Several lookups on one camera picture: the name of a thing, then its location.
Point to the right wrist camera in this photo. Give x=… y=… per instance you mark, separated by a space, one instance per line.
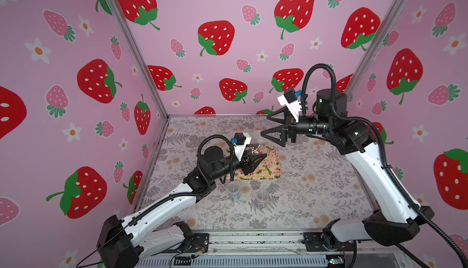
x=291 y=100

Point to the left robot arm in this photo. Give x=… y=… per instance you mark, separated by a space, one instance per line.
x=124 y=242

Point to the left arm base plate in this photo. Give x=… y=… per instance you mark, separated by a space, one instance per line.
x=193 y=244

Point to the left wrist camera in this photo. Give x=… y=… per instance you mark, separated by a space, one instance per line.
x=240 y=141

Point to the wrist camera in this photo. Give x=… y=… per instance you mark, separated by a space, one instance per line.
x=240 y=141
x=291 y=100

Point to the clear jar blue candies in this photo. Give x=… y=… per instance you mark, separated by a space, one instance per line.
x=233 y=189

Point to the aluminium front rail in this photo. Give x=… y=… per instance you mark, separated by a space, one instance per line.
x=275 y=249

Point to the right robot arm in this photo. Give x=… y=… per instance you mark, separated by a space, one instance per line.
x=399 y=216

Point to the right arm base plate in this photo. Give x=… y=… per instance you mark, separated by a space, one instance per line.
x=319 y=242

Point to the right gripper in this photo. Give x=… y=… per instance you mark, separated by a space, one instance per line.
x=289 y=128

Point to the clear jar middle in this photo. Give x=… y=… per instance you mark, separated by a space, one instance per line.
x=263 y=197

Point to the floral rectangular tray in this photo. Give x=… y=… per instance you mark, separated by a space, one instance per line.
x=269 y=168

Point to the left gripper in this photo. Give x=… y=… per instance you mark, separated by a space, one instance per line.
x=247 y=167

